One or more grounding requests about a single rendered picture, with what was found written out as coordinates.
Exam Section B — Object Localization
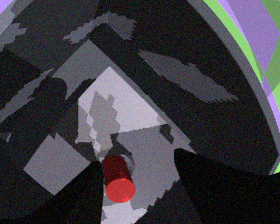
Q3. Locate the red peg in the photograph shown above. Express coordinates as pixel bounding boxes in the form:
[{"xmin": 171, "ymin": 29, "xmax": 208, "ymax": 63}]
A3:
[{"xmin": 104, "ymin": 155, "xmax": 136, "ymax": 202}]

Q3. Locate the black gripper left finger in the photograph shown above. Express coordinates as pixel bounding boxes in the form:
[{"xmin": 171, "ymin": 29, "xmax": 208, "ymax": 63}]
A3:
[{"xmin": 0, "ymin": 160, "xmax": 104, "ymax": 224}]

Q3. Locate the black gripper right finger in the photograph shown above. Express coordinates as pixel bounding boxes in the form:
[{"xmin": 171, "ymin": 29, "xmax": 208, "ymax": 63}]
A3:
[{"xmin": 175, "ymin": 148, "xmax": 280, "ymax": 224}]

